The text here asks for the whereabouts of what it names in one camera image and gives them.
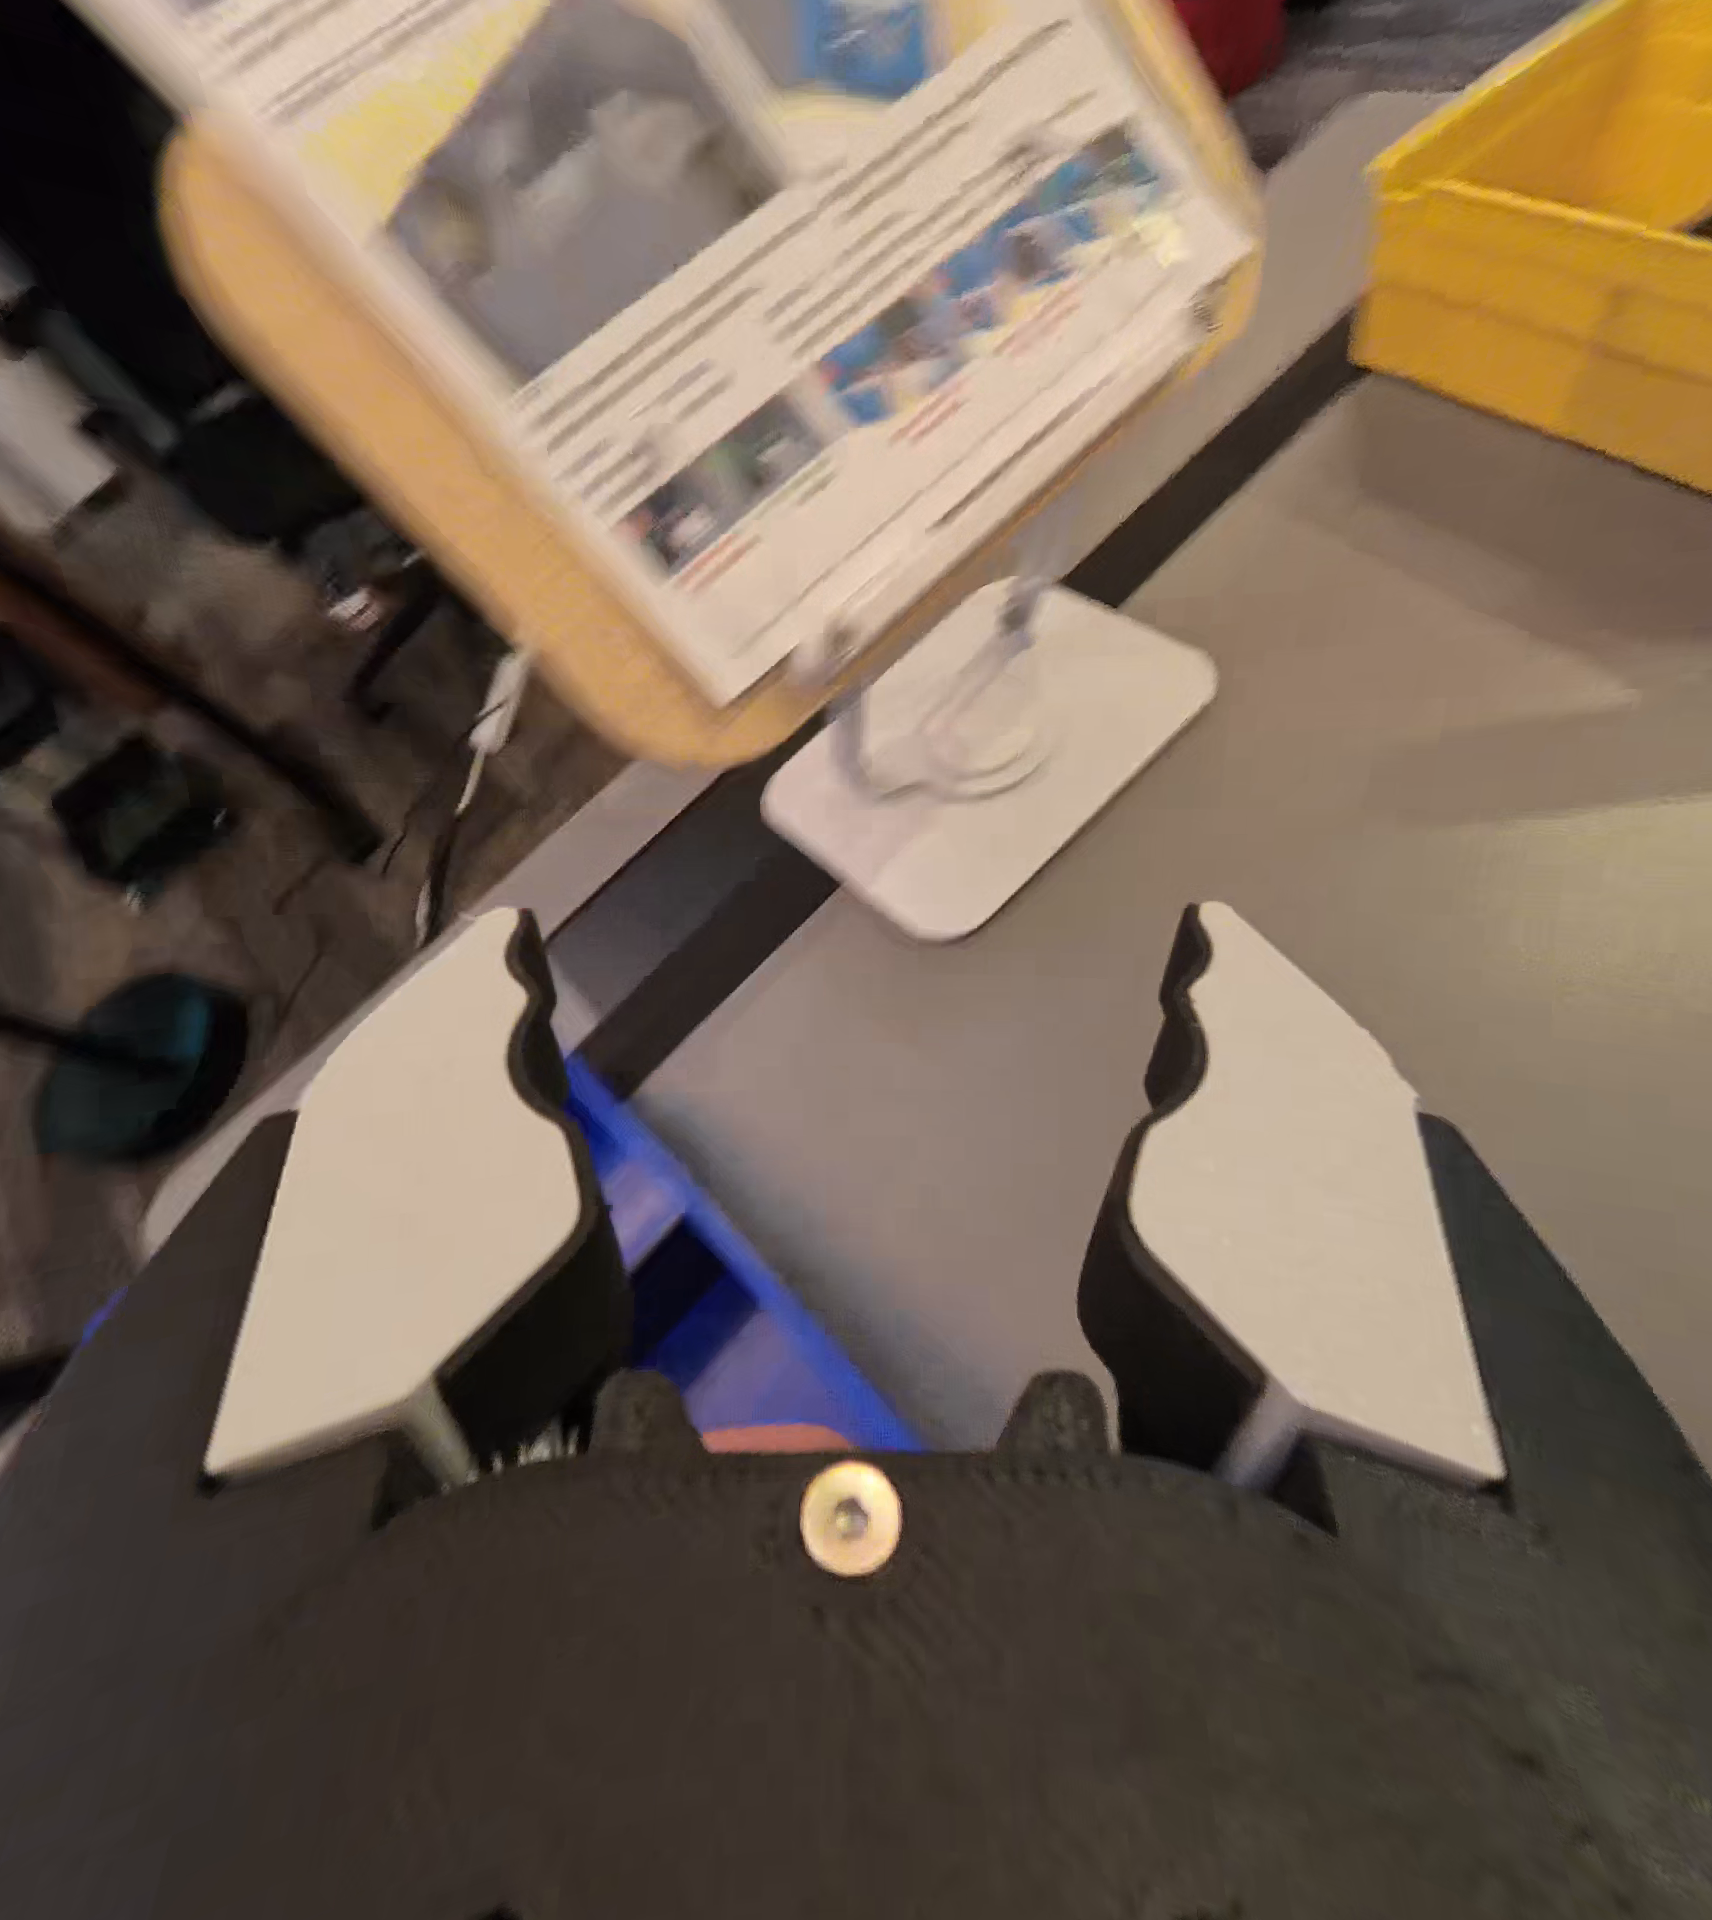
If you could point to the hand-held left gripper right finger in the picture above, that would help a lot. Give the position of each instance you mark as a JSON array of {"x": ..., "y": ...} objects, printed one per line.
[{"x": 1288, "y": 1200}]

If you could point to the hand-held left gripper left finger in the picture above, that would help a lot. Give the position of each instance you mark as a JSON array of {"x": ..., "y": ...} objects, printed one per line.
[{"x": 404, "y": 1216}]

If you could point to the blue plastic bin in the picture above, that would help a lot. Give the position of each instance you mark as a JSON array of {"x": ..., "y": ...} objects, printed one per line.
[{"x": 737, "y": 1316}]

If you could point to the yellow plastic bin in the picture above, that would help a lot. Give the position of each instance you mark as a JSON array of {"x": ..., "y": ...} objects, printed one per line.
[{"x": 1547, "y": 342}]

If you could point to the red tote bag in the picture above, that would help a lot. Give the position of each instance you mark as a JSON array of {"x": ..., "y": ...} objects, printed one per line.
[{"x": 1225, "y": 36}]

